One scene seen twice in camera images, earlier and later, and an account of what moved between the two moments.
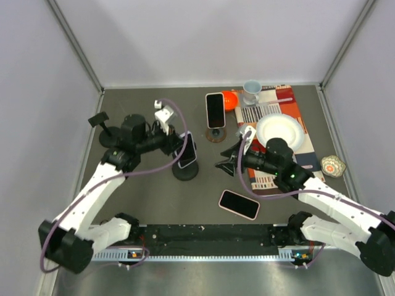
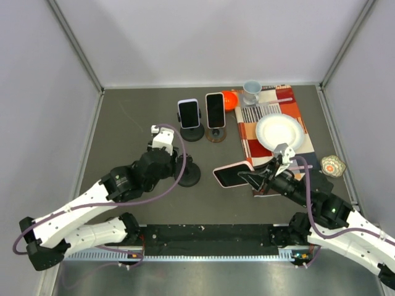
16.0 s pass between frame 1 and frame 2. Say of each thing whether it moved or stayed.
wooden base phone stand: stayed
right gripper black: moved
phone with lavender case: moved
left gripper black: moved
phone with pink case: moved
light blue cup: stayed
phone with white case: stayed
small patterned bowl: stayed
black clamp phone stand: moved
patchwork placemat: stayed
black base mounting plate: stayed
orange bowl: stayed
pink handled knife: stayed
